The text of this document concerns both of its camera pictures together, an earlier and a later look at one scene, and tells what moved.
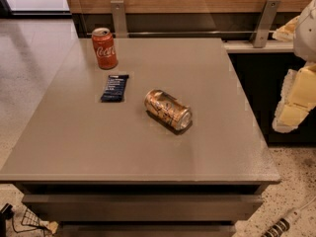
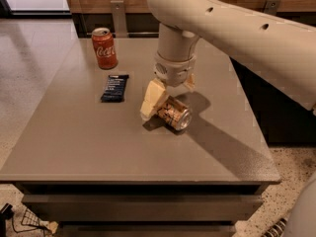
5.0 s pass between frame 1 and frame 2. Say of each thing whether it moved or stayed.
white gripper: moved
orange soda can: stayed
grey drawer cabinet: stayed
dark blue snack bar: stayed
